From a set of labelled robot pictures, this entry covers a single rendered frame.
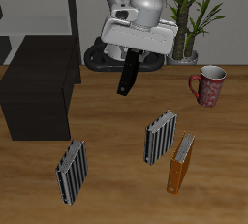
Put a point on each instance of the grey striped book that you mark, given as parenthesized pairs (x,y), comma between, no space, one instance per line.
(73,171)
(161,139)

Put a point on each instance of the orange book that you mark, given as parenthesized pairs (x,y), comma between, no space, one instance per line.
(179,166)

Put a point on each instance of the red patterned mug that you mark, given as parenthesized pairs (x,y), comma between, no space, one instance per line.
(210,89)

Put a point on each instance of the dark wooden cabinet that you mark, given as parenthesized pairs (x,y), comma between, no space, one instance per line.
(35,82)

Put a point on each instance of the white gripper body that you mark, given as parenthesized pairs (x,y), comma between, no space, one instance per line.
(139,37)

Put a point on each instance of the flat black base plate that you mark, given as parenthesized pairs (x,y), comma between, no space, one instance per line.
(97,60)

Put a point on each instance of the green pot plant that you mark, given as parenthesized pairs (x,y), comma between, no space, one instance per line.
(180,24)

